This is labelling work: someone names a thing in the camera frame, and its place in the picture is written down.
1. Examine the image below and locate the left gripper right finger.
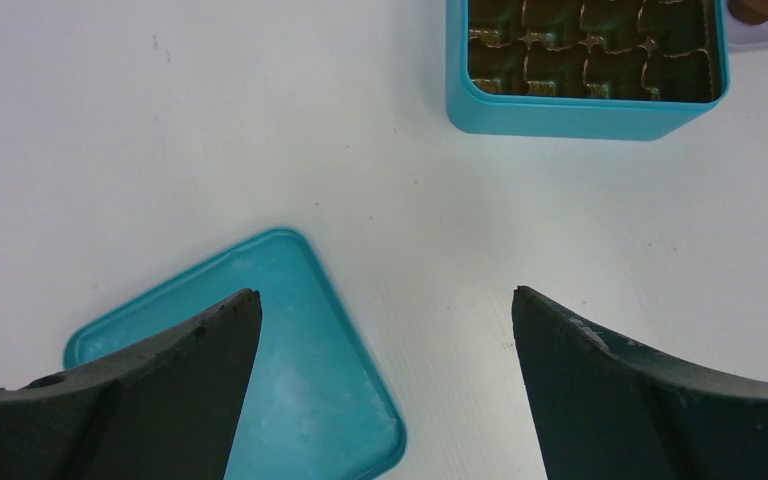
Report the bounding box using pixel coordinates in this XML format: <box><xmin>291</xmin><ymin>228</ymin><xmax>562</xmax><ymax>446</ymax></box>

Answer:
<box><xmin>512</xmin><ymin>286</ymin><xmax>768</xmax><ymax>479</ymax></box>

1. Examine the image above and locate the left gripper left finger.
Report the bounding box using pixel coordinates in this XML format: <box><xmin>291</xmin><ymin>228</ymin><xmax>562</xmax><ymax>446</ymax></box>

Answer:
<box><xmin>0</xmin><ymin>289</ymin><xmax>262</xmax><ymax>479</ymax></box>

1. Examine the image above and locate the teal chocolate tin box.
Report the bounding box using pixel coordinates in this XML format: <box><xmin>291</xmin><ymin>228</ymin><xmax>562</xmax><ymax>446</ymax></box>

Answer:
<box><xmin>445</xmin><ymin>1</ymin><xmax>729</xmax><ymax>141</ymax></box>

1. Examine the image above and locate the brown round chocolate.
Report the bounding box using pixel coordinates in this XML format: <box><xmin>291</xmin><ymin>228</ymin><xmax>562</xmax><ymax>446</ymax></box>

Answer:
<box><xmin>727</xmin><ymin>0</ymin><xmax>768</xmax><ymax>26</ymax></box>

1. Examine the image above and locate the teal tin lid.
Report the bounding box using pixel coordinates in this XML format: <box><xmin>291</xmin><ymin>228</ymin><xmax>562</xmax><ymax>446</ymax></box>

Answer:
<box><xmin>63</xmin><ymin>228</ymin><xmax>406</xmax><ymax>479</ymax></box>

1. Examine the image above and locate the lilac plastic tray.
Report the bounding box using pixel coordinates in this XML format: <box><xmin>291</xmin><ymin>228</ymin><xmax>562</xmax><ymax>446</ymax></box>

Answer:
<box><xmin>723</xmin><ymin>1</ymin><xmax>768</xmax><ymax>50</ymax></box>

